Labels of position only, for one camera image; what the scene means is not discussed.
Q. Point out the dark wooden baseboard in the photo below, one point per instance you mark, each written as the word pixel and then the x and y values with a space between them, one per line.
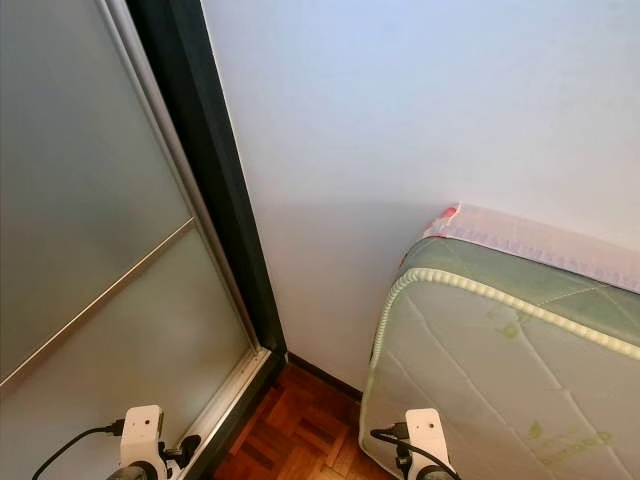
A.
pixel 325 377

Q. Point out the white green quilted mattress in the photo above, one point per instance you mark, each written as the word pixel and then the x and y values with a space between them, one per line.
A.
pixel 500 390

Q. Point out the pink patterned fabric cover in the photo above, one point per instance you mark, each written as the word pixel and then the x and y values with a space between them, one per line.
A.
pixel 530 240

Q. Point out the frosted glass sliding door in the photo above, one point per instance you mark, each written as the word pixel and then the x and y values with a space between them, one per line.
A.
pixel 80 150

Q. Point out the dark door frame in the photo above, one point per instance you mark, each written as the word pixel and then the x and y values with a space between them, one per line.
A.
pixel 200 150

